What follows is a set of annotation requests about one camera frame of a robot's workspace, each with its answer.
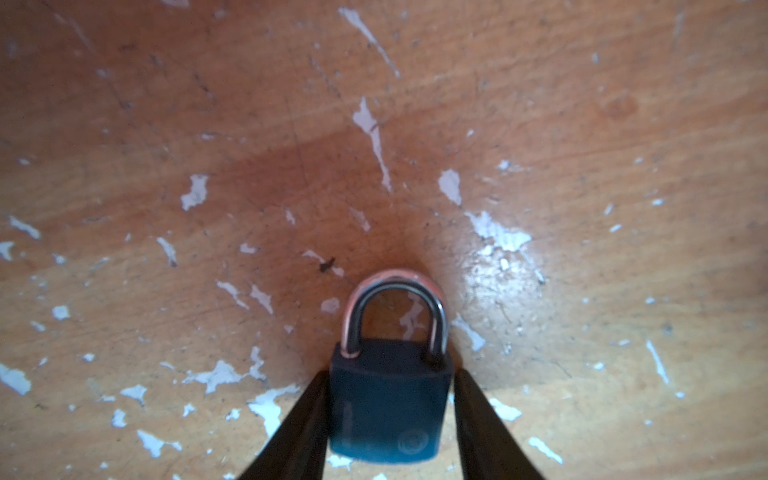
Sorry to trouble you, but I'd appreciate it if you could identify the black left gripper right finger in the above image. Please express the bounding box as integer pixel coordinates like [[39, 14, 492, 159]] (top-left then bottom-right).
[[454, 369, 544, 480]]

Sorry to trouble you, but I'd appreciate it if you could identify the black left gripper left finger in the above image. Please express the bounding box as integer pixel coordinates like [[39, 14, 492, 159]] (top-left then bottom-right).
[[238, 370, 330, 480]]

